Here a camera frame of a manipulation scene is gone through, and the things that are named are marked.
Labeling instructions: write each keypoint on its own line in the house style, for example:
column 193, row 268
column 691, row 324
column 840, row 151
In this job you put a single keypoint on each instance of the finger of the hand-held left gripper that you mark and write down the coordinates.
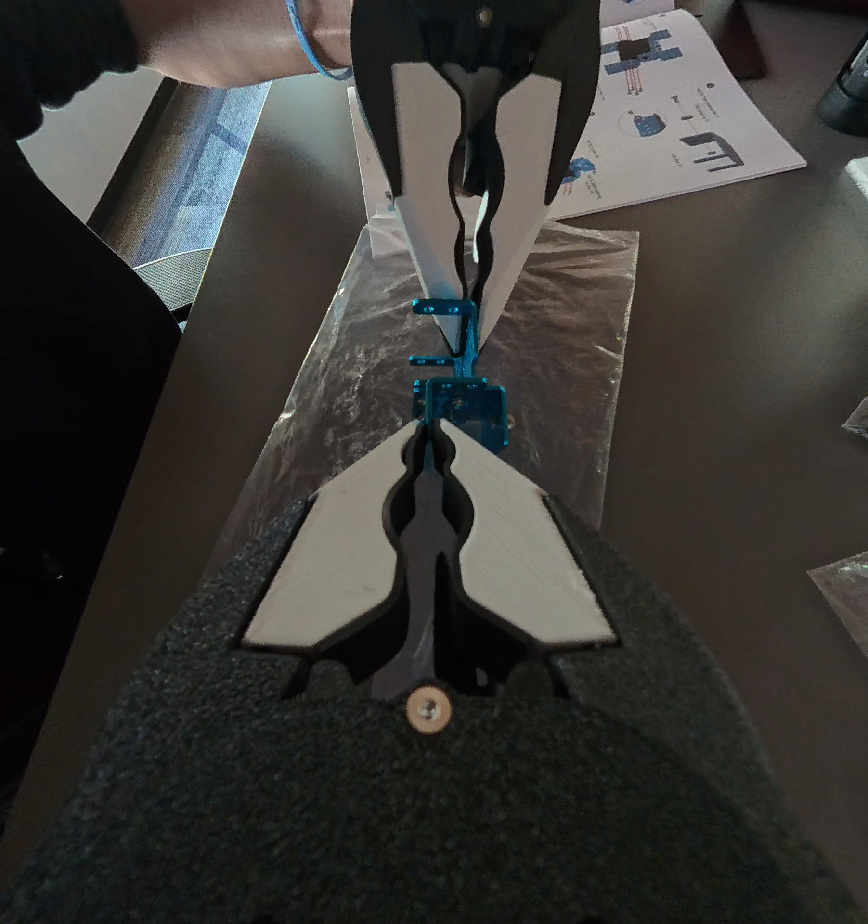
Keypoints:
column 531, row 159
column 423, row 159

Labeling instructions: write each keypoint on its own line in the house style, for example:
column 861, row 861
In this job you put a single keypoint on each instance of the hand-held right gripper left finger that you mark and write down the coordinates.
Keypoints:
column 325, row 577

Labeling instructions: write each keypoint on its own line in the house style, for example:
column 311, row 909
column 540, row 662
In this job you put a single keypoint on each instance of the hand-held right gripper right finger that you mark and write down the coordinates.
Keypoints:
column 535, row 577

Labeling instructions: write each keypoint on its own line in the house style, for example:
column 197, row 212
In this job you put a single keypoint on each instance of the blue metal bracket assembly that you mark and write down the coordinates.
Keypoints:
column 470, row 404

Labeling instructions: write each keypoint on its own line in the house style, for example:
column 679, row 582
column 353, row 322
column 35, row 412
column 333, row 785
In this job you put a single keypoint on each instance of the person's left forearm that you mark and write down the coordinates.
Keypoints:
column 224, row 43

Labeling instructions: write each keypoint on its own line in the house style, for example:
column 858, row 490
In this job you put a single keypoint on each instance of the blue wristband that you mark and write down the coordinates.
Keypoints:
column 304, row 43

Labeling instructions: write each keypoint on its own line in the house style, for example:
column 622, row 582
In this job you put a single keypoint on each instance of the clear plastic bag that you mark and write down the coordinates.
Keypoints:
column 571, row 325

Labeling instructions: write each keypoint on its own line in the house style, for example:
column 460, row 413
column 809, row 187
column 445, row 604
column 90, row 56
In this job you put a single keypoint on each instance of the open instruction manual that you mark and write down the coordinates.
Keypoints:
column 730, row 130

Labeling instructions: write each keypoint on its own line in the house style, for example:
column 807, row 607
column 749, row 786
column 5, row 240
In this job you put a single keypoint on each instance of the black metal plate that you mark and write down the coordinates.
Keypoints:
column 741, row 36

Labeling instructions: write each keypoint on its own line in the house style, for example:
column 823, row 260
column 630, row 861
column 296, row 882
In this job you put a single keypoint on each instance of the grey mesh office chair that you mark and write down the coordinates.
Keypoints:
column 174, row 281

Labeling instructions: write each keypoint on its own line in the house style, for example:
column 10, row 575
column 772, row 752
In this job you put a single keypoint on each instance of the pile of small screw bags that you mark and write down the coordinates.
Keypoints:
column 867, row 599

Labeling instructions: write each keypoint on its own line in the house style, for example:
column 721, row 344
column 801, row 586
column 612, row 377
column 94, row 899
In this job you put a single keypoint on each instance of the black tumbler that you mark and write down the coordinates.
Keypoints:
column 863, row 79

